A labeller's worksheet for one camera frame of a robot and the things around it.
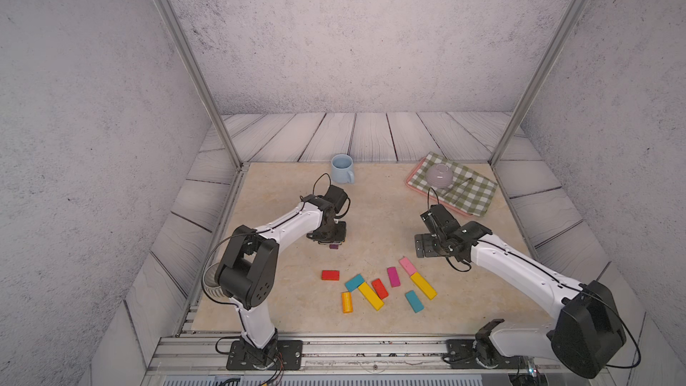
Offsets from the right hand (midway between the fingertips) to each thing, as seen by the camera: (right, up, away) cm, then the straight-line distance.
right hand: (434, 244), depth 84 cm
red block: (-33, -11, +5) cm, 35 cm away
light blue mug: (-30, +24, +27) cm, 47 cm away
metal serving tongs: (+23, +20, +31) cm, 43 cm away
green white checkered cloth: (+22, +16, +27) cm, 38 cm away
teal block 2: (-6, -17, -1) cm, 19 cm away
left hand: (-28, -1, +6) cm, 29 cm away
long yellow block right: (-3, -13, +1) cm, 14 cm away
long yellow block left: (-19, -16, -1) cm, 25 cm away
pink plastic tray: (+5, +15, +27) cm, 31 cm away
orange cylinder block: (-27, -17, -2) cm, 32 cm away
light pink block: (-7, -8, +6) cm, 12 cm away
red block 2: (-17, -14, +1) cm, 22 cm away
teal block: (-25, -13, +3) cm, 28 cm away
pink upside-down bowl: (+11, +22, +27) cm, 37 cm away
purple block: (-32, -2, +5) cm, 32 cm away
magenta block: (-12, -11, +5) cm, 17 cm away
